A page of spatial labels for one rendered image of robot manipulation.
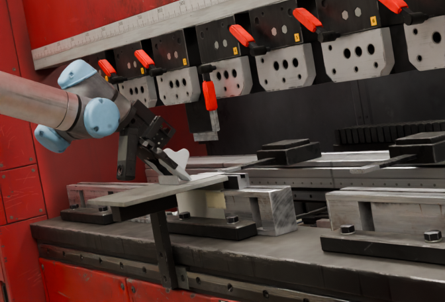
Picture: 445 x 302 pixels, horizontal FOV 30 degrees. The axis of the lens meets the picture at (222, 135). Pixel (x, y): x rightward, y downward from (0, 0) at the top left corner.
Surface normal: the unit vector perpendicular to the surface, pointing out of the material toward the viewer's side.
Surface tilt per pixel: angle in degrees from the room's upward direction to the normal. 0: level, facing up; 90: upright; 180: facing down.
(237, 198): 90
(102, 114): 90
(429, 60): 90
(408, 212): 90
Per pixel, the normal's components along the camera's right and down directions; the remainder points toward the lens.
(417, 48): -0.81, 0.18
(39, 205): 0.56, -0.04
